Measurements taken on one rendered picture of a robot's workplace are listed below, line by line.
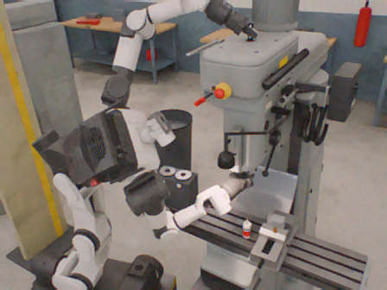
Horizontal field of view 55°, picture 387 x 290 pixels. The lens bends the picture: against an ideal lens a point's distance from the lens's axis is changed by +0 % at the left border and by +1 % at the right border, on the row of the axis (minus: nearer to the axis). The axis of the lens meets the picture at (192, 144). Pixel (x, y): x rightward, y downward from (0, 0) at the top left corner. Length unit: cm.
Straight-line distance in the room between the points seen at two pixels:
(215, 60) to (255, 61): 15
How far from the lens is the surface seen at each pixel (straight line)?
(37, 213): 323
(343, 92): 169
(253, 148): 160
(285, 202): 218
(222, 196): 163
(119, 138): 135
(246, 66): 132
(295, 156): 209
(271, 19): 165
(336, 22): 579
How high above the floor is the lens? 227
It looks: 30 degrees down
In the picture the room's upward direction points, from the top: 3 degrees counter-clockwise
